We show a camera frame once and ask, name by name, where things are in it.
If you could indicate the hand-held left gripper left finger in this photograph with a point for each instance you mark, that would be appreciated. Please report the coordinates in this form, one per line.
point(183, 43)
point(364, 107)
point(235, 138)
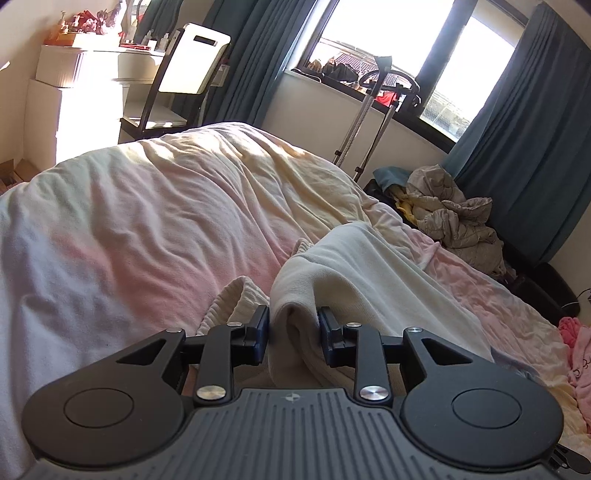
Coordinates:
point(259, 332)

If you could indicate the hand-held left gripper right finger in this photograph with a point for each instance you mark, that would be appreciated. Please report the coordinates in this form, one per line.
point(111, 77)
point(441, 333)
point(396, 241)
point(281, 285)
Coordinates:
point(327, 337)

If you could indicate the white towel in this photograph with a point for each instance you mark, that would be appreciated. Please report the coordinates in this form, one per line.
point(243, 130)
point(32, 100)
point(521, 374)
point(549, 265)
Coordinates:
point(369, 277)

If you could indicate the yellow cloth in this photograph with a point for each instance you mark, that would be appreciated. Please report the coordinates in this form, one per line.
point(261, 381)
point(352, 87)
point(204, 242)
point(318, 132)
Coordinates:
point(408, 207)

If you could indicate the bed with pink-cream duvet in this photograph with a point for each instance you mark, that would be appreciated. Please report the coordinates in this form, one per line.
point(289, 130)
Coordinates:
point(138, 221)

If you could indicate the teal cloth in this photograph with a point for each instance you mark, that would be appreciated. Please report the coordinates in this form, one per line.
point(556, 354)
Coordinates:
point(390, 175)

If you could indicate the beige quilted jacket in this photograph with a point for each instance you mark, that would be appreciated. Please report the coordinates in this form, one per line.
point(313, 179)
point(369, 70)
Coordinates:
point(452, 217)

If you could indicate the black bag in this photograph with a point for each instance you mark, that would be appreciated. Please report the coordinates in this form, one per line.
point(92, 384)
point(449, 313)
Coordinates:
point(540, 286)

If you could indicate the pink cloth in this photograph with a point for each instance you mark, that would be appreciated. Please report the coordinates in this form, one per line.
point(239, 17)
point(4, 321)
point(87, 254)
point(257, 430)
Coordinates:
point(577, 350)

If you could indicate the teal curtain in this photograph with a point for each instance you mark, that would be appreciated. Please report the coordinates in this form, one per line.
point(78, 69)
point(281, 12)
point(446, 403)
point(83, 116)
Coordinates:
point(258, 55)
point(531, 138)

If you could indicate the white chair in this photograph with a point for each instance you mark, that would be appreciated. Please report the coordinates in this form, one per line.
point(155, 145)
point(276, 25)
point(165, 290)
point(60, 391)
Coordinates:
point(194, 60)

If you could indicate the cardboard box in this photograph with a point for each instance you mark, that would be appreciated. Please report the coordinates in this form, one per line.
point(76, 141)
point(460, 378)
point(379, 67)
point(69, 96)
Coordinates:
point(14, 175)

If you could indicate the white cabinet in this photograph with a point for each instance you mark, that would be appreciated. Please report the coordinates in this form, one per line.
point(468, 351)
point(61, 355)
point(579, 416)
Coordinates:
point(51, 124)

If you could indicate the white desk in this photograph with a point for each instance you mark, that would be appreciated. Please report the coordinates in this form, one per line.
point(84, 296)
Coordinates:
point(134, 60)

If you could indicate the black framed window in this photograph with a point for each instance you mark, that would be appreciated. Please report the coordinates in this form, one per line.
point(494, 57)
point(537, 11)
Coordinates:
point(369, 27)

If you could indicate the white storage box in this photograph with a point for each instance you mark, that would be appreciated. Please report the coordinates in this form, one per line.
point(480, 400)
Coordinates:
point(60, 67)

